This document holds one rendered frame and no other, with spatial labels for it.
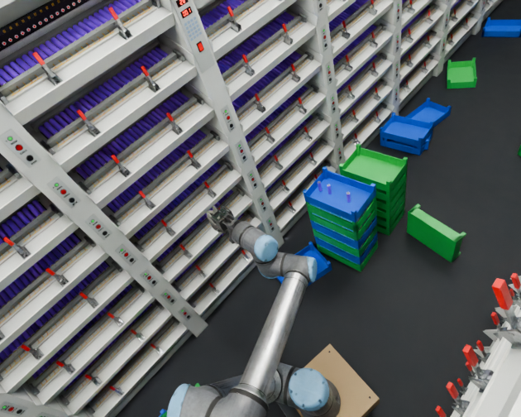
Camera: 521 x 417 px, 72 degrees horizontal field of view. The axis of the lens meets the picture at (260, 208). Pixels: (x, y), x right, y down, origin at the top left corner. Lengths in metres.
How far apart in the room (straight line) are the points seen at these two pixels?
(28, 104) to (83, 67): 0.19
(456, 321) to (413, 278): 0.29
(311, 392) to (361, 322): 0.63
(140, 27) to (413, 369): 1.84
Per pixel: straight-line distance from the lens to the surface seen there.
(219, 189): 1.77
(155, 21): 1.40
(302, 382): 1.58
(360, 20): 2.37
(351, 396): 1.82
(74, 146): 1.36
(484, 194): 2.59
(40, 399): 1.95
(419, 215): 2.18
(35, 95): 1.28
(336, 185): 1.96
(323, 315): 2.10
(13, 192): 1.35
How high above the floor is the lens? 1.91
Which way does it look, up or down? 47 degrees down
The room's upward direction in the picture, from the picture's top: 22 degrees counter-clockwise
